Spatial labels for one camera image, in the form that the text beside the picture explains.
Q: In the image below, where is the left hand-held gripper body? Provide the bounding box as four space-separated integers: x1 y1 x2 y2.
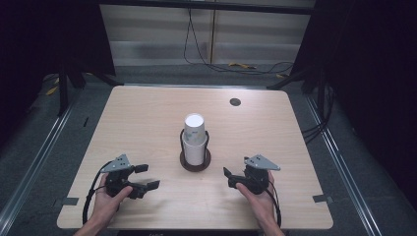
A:
100 153 136 199

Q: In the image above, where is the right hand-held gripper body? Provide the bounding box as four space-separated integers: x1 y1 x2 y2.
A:
244 153 281 195

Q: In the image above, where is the person's right hand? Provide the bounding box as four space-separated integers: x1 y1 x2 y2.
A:
235 171 279 227

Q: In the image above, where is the yellow floor tape strip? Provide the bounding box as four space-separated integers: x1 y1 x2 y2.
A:
227 61 258 71

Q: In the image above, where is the black wall cable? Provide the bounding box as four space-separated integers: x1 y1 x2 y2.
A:
183 8 295 76

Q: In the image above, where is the person's left hand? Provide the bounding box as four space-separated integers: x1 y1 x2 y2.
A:
92 173 134 224

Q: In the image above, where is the black wire cup holder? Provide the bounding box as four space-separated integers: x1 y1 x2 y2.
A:
179 128 212 173

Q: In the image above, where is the white paper cup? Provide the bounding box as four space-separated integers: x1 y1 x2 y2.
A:
182 137 209 167
183 113 207 146

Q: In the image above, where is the black metal stand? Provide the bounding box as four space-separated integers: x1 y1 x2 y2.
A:
267 65 329 116
56 62 124 118

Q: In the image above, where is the metal floor rail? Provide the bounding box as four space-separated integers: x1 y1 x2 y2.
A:
0 94 82 228
304 94 386 236

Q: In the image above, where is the bundle of black floor cables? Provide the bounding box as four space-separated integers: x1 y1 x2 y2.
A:
301 84 336 146

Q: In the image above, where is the right hand-held gripper black cable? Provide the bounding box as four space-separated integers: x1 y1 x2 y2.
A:
265 187 283 229

